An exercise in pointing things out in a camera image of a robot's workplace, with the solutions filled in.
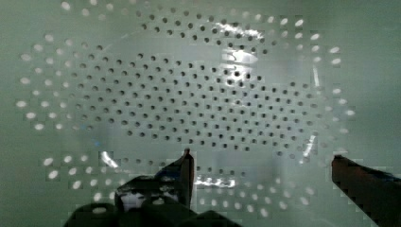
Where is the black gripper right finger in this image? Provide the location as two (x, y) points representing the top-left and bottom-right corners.
(331, 155), (401, 227)

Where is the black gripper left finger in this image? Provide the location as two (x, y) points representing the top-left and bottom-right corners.
(62, 148), (242, 227)

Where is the green plastic strainer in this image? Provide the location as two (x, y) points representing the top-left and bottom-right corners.
(1, 0), (400, 227)

